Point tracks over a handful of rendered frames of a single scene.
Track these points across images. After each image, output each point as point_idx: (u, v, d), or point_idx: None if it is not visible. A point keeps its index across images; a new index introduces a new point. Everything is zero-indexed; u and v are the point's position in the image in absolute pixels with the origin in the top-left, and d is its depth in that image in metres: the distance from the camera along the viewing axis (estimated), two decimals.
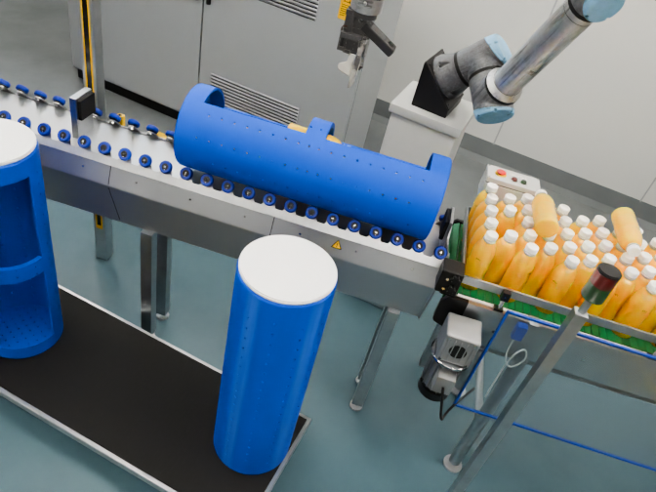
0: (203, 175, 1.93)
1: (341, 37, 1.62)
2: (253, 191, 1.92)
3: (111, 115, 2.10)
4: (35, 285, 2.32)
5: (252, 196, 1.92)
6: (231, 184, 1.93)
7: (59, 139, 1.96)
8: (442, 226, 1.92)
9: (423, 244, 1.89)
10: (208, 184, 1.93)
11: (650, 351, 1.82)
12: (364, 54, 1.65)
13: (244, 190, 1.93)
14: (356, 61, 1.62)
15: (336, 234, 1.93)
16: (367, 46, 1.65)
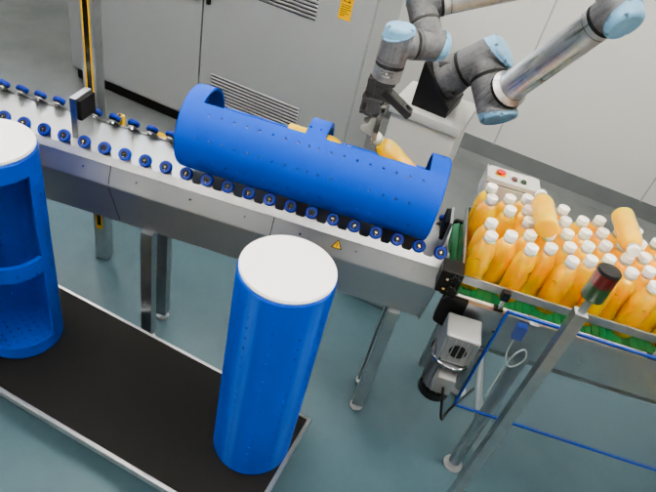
0: (203, 175, 1.93)
1: (363, 102, 1.78)
2: (253, 191, 1.92)
3: (111, 115, 2.10)
4: (35, 285, 2.32)
5: (252, 196, 1.92)
6: (231, 184, 1.93)
7: (59, 139, 1.96)
8: (442, 226, 1.92)
9: (423, 244, 1.89)
10: (208, 184, 1.93)
11: (650, 351, 1.82)
12: None
13: (244, 190, 1.93)
14: (377, 127, 1.80)
15: (336, 234, 1.93)
16: (387, 108, 1.81)
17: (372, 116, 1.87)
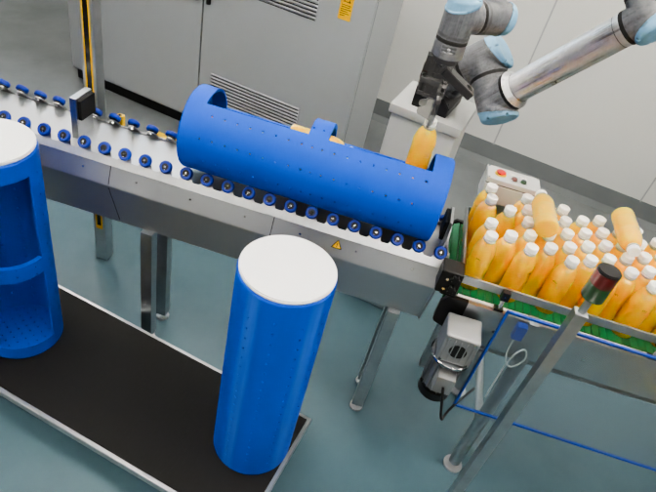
0: (205, 174, 1.93)
1: (421, 82, 1.65)
2: (253, 193, 1.92)
3: (111, 115, 2.10)
4: (35, 285, 2.32)
5: (250, 197, 1.92)
6: (231, 186, 1.93)
7: (59, 139, 1.96)
8: (442, 226, 1.92)
9: (423, 246, 1.89)
10: (206, 184, 1.93)
11: (650, 351, 1.82)
12: (442, 97, 1.68)
13: (246, 189, 1.93)
14: (435, 108, 1.67)
15: (336, 234, 1.93)
16: None
17: (428, 99, 1.73)
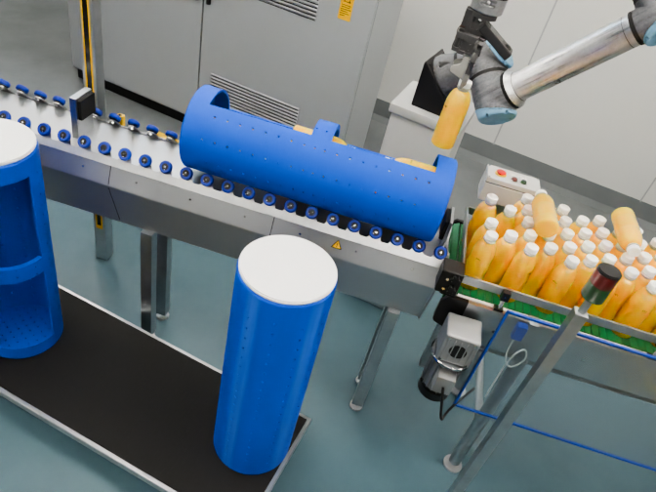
0: (207, 174, 1.93)
1: (457, 37, 1.58)
2: (252, 195, 1.92)
3: (111, 115, 2.10)
4: (35, 285, 2.32)
5: (247, 198, 1.93)
6: (230, 188, 1.93)
7: (59, 139, 1.96)
8: (442, 226, 1.92)
9: (422, 248, 1.89)
10: (204, 184, 1.93)
11: (650, 351, 1.82)
12: (478, 56, 1.60)
13: (247, 188, 1.93)
14: (470, 66, 1.59)
15: (336, 234, 1.93)
16: None
17: (463, 59, 1.66)
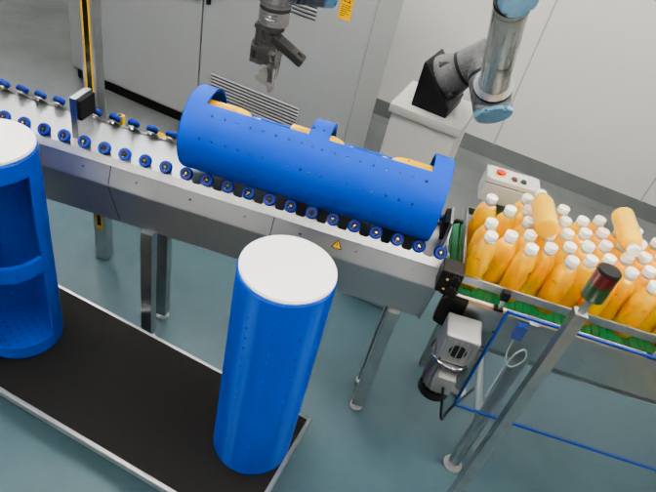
0: (205, 174, 1.93)
1: (252, 50, 1.71)
2: (253, 193, 1.92)
3: (111, 115, 2.10)
4: (35, 285, 2.32)
5: (250, 197, 1.92)
6: (231, 186, 1.93)
7: (59, 139, 1.96)
8: (442, 226, 1.92)
9: (423, 246, 1.89)
10: (206, 184, 1.93)
11: (650, 351, 1.82)
12: (276, 64, 1.74)
13: (246, 189, 1.93)
14: (268, 76, 1.73)
15: (336, 234, 1.93)
16: (278, 57, 1.73)
17: None
